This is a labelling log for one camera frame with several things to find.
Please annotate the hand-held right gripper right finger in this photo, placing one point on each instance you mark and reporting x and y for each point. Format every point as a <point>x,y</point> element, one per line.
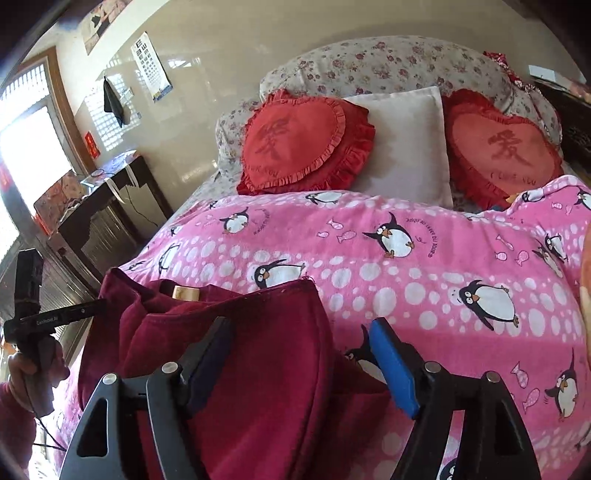
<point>395,364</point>

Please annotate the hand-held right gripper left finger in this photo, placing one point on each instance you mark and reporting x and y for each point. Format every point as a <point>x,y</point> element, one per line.
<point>207,364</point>

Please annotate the wooden framed window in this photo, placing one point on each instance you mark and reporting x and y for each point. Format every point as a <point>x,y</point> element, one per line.
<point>27,152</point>

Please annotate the red heart-shaped pillow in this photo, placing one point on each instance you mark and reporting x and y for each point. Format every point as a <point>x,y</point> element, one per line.
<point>503,147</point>
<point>300,143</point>

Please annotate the red wall sticker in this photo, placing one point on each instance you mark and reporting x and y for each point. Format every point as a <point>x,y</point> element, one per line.
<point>92,144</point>

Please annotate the red patterned ruffled cloth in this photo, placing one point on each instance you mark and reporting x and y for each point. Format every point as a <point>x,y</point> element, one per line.
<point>503,64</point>

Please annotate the dark carved wooden headboard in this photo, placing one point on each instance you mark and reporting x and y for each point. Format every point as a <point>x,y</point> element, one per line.
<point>577,134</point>

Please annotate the person's left forearm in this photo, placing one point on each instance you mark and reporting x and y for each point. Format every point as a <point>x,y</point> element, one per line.
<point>14,424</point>

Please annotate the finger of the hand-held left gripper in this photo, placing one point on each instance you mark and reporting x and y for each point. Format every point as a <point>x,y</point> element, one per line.
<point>92,307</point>

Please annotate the white square pillow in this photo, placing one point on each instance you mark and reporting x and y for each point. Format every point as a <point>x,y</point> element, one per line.
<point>406,143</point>

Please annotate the floral patterned board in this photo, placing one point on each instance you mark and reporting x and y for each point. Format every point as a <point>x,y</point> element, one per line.
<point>57,198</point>

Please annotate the wall calendar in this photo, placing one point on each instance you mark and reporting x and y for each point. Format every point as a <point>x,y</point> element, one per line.
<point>150,64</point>

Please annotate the dark red fleece shirt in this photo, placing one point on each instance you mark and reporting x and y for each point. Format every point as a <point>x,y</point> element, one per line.
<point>277,369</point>

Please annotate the black hanging cloth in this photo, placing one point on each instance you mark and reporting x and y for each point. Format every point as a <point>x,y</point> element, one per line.
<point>113,101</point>

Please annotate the person's left hand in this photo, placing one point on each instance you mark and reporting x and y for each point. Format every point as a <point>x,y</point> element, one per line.
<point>16,369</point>

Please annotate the pink penguin print blanket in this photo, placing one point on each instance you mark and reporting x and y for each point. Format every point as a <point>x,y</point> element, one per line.
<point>438,258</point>

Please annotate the wall poster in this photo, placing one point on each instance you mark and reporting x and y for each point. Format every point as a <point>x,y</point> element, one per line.
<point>106,25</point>

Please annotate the dark wooden desk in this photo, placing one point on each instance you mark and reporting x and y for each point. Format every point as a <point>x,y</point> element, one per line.
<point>106,230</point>

